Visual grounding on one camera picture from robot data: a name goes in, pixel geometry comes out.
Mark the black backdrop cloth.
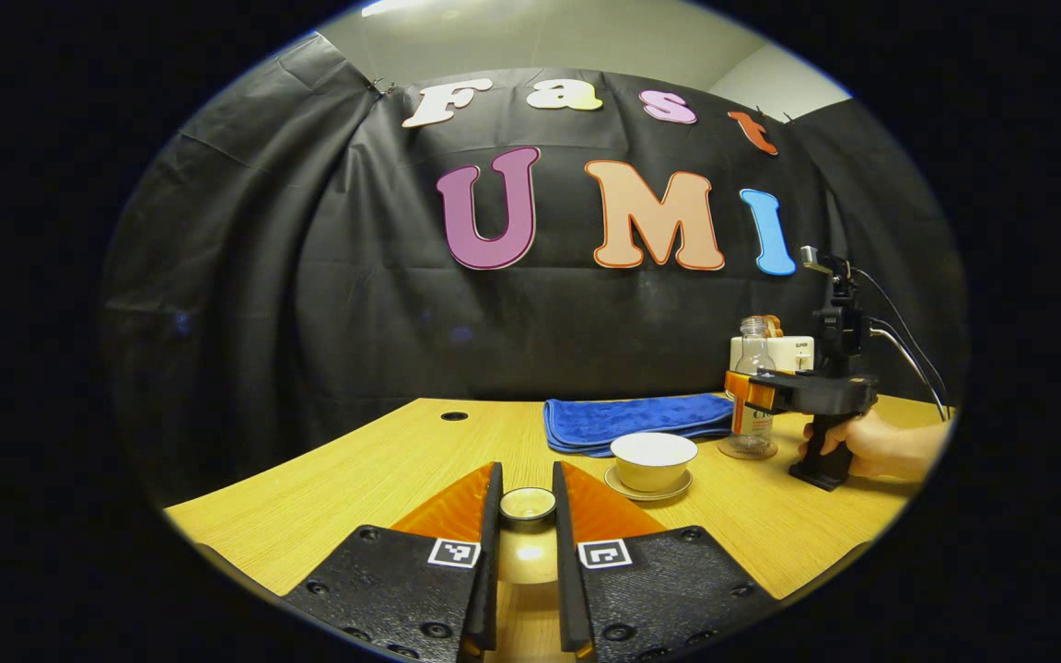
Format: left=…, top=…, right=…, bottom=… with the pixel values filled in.
left=98, top=32, right=969, bottom=507

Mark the yellow saucer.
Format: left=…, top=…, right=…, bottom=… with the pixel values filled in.
left=604, top=465, right=694, bottom=503

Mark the blue towel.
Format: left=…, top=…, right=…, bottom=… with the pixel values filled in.
left=544, top=393, right=737, bottom=458

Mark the grey cable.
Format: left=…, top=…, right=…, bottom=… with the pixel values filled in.
left=869, top=320, right=949, bottom=423

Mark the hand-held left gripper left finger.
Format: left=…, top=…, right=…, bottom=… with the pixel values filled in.
left=284, top=462, right=504, bottom=663

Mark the yellow teacup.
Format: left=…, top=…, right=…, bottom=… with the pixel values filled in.
left=610, top=432, right=699, bottom=493

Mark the clear water bottle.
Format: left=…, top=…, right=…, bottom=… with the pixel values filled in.
left=719, top=316, right=778, bottom=459

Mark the round cork coaster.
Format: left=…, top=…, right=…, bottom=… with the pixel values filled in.
left=717, top=436, right=780, bottom=460

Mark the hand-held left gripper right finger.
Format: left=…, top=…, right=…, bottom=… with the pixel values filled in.
left=552, top=461, right=775, bottom=663

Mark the white toaster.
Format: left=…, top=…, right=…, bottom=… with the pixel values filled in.
left=730, top=335, right=816, bottom=399

